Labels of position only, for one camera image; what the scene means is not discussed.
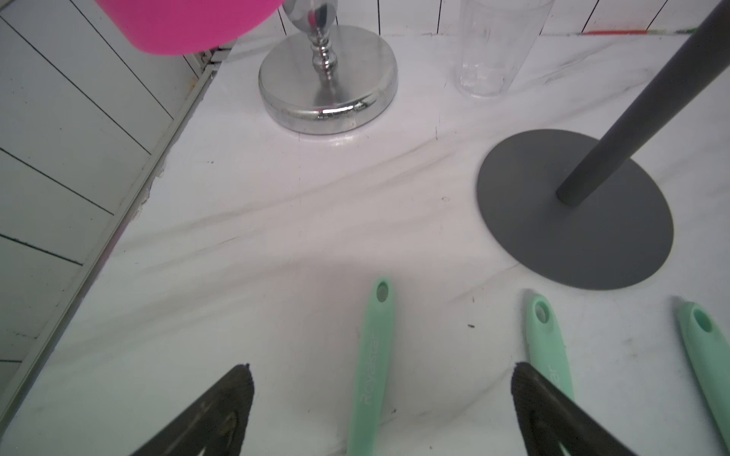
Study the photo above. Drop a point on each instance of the pink plastic wine glass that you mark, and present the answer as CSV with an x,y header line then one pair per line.
x,y
178,27

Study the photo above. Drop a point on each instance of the beige spatula green handle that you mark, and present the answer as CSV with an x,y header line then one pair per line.
x,y
708,353

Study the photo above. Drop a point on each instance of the chrome glass holder stand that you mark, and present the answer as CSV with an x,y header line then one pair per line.
x,y
326,79

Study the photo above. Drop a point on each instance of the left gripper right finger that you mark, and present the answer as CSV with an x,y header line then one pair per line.
x,y
552,424

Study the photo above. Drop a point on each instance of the grey utensil rack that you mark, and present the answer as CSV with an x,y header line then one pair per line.
x,y
580,211

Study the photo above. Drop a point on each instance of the clear glass cup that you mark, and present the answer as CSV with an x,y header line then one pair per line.
x,y
496,38

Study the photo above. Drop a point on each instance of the beige spoon green handle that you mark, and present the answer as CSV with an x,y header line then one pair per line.
x,y
375,348

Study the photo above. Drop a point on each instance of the grey spatula green handle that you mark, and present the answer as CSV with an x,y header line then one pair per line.
x,y
546,347

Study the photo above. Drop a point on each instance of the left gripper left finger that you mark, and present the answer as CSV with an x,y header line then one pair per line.
x,y
215,424

